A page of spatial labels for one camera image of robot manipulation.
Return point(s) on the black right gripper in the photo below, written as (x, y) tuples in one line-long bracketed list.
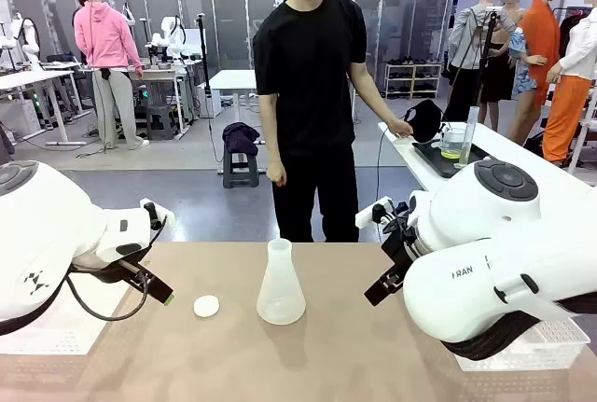
[(402, 239)]

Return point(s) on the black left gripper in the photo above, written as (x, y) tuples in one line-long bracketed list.
[(127, 270)]

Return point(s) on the white round flask stopper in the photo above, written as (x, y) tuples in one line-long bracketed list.
[(206, 306)]

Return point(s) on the translucent plastic conical flask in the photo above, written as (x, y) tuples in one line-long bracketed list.
[(281, 295)]

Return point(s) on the clear plastic measuring beaker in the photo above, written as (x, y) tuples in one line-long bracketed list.
[(453, 143)]

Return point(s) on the clear plastic graduated cylinder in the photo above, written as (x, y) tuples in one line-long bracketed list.
[(468, 141)]

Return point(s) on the black fabric bag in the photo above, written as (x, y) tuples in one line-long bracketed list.
[(423, 120)]

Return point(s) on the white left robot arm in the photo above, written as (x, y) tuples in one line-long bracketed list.
[(42, 215)]

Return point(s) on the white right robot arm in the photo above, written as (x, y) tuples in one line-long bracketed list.
[(490, 253)]

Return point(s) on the person's left forearm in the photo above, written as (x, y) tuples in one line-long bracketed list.
[(372, 93)]

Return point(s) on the person's right forearm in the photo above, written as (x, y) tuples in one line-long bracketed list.
[(269, 131)]

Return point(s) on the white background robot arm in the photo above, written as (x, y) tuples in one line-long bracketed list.
[(170, 38), (25, 38)]

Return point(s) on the person's right hand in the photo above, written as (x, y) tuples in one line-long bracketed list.
[(278, 174)]

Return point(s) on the person's left hand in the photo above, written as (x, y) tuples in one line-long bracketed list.
[(401, 128)]

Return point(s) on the white perforated plastic basket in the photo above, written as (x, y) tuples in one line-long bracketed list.
[(70, 329), (550, 346)]

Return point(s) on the black plastic tray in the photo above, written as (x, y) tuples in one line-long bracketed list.
[(438, 159)]

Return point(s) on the black step stool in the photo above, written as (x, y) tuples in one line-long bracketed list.
[(240, 169)]

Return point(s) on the grey plastic stool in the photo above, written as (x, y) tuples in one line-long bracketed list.
[(162, 122)]

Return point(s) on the dark cloth bundle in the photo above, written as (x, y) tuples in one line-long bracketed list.
[(240, 136)]

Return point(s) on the black pole stand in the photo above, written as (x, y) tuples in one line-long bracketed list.
[(205, 85)]

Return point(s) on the white shoe rack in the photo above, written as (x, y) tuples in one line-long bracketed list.
[(412, 78)]

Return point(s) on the white lab workbench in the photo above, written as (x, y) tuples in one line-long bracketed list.
[(161, 73)]

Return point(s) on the small white desk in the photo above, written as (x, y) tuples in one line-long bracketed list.
[(233, 79)]

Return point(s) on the person in black clothes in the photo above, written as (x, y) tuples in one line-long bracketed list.
[(305, 71)]

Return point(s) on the mannequin in black dress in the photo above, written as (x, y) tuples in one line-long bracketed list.
[(499, 75)]

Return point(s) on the long white desk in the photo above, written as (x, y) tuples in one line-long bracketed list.
[(28, 80)]

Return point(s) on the person in pink hoodie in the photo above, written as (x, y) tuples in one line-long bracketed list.
[(107, 47)]

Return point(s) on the mannequin in grey jacket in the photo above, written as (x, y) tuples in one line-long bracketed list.
[(468, 43)]

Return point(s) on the blue floral dress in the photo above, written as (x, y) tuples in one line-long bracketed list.
[(522, 66)]

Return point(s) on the mannequin in white jacket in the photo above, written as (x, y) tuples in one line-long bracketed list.
[(571, 94)]

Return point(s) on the mannequin in orange robe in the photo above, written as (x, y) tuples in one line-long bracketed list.
[(541, 43)]

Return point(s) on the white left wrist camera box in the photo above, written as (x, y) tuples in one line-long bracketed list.
[(161, 215)]

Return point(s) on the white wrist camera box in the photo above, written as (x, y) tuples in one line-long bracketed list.
[(368, 216), (161, 215)]

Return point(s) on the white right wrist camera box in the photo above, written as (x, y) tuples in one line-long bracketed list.
[(368, 216)]

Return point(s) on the black camera tripod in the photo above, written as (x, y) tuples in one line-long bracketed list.
[(480, 61)]

